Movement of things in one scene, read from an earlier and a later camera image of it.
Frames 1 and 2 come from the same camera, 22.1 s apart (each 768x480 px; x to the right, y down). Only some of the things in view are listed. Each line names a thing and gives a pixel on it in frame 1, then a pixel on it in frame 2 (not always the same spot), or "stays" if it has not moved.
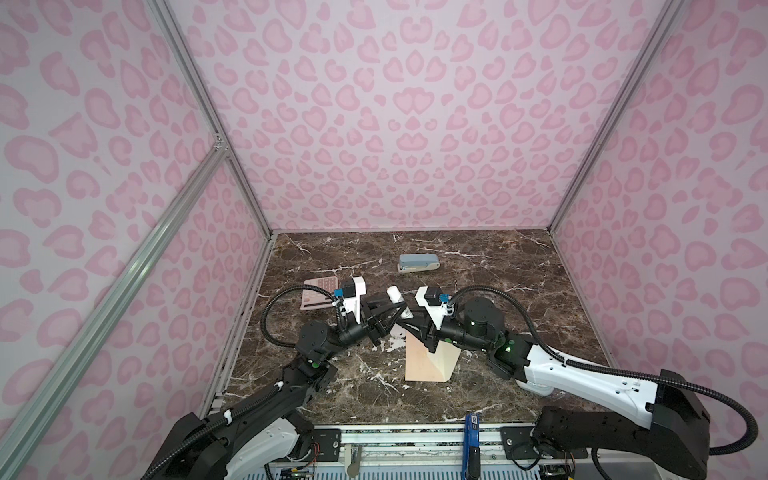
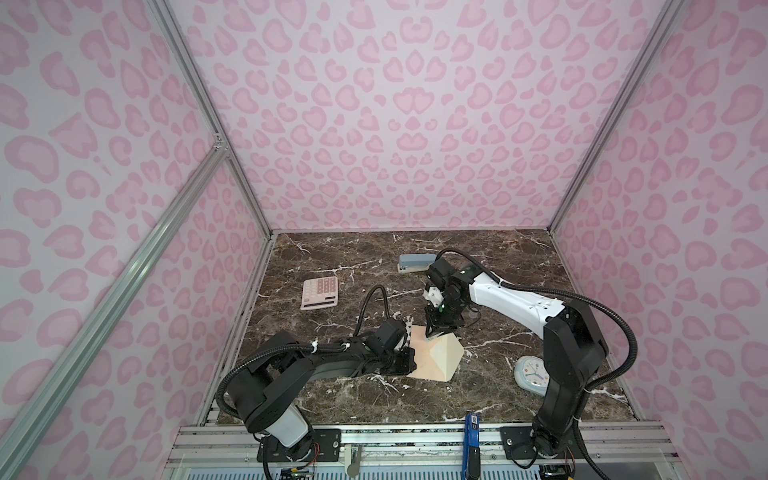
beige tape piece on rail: (352, 469) stays
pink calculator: (315, 299) stays
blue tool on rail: (472, 451) stays
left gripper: (373, 327) -> (409, 354)
